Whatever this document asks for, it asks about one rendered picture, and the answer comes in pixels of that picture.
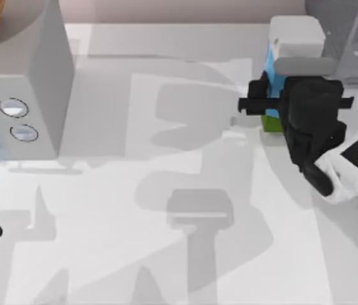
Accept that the pale microwave oven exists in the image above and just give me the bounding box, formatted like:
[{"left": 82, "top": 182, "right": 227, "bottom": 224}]
[{"left": 0, "top": 0, "right": 76, "bottom": 163}]

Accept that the large round microwave knob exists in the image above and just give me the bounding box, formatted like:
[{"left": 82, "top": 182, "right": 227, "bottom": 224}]
[{"left": 0, "top": 97, "right": 30, "bottom": 119}]

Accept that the small round microwave knob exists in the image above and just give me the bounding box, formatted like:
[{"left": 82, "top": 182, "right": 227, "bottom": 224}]
[{"left": 9, "top": 124, "right": 39, "bottom": 142}]

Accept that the blue white green carton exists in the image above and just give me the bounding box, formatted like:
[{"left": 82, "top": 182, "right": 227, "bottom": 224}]
[{"left": 261, "top": 15, "right": 326, "bottom": 133}]

